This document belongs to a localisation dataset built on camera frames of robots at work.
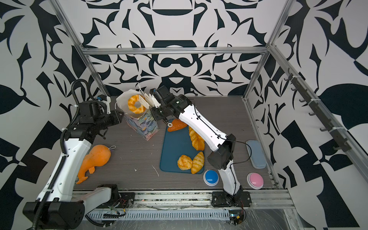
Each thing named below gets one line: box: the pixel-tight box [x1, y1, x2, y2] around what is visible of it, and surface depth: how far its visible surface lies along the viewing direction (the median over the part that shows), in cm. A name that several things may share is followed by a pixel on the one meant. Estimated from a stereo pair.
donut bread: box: [127, 94, 146, 115], surface depth 79 cm
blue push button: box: [203, 169, 219, 187], surface depth 82 cm
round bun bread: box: [177, 154, 193, 171], surface depth 85 cm
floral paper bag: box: [115, 89, 160, 141], surface depth 85 cm
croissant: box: [190, 151, 205, 174], surface depth 85 cm
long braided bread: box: [188, 126, 206, 151], surface depth 93 cm
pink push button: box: [246, 172, 265, 190], surface depth 81 cm
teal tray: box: [160, 123, 205, 174], surface depth 94 cm
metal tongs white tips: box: [138, 92, 155, 110], surface depth 77 cm
